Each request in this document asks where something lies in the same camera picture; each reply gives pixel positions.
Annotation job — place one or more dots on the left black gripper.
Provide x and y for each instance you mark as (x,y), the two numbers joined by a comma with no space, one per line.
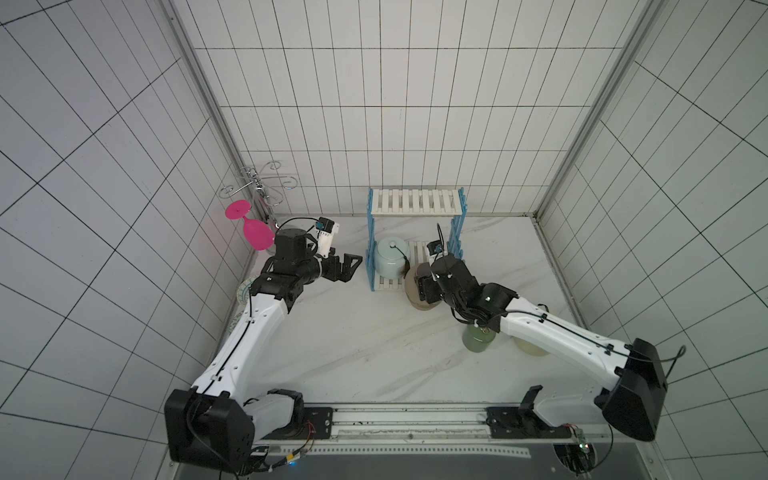
(346,271)

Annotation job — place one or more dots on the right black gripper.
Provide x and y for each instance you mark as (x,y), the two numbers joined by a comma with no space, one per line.
(429,285)

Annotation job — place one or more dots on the brown tea canister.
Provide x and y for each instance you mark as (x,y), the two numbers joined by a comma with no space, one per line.
(412,292)

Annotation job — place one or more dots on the green tea canister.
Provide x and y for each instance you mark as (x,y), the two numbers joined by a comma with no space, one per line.
(477,339)

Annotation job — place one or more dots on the cream tea canister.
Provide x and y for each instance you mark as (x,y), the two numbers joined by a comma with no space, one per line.
(529,348)

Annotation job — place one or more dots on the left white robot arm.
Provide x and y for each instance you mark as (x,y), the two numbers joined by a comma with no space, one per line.
(213,424)

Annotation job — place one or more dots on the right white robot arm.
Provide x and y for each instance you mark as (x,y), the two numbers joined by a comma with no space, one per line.
(627,386)

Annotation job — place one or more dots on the light blue tea canister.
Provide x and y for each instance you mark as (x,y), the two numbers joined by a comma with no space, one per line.
(392,258)

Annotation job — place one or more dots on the blue white wooden shelf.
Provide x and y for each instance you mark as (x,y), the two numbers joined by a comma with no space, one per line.
(405,213)

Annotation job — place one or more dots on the pink plastic wine glass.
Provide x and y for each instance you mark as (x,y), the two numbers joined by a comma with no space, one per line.
(257,233)

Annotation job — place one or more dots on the yellow blue patterned bowl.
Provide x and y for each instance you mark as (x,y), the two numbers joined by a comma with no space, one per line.
(243,291)

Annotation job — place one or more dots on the chrome glass holder stand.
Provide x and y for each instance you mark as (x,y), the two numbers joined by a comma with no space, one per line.
(266,186)

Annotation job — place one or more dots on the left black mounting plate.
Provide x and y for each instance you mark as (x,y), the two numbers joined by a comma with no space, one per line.
(315,423)

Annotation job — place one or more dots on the black mounting plate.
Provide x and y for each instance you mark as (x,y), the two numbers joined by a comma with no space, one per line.
(507,422)
(315,423)

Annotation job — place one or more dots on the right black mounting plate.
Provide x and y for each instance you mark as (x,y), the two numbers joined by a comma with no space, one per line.
(507,422)

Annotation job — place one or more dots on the left base wiring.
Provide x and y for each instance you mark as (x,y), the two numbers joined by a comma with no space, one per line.
(282,453)

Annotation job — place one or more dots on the right base electronics board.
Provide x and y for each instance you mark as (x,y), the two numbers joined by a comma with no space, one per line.
(577,456)

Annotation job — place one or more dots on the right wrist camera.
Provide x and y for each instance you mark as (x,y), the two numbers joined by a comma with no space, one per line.
(436,249)

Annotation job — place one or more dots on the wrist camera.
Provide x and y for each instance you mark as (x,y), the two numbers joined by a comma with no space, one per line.
(436,249)
(326,230)

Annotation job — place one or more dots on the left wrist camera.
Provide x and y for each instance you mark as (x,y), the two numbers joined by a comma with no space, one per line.
(326,230)

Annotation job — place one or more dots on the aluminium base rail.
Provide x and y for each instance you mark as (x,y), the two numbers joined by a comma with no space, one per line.
(437,429)

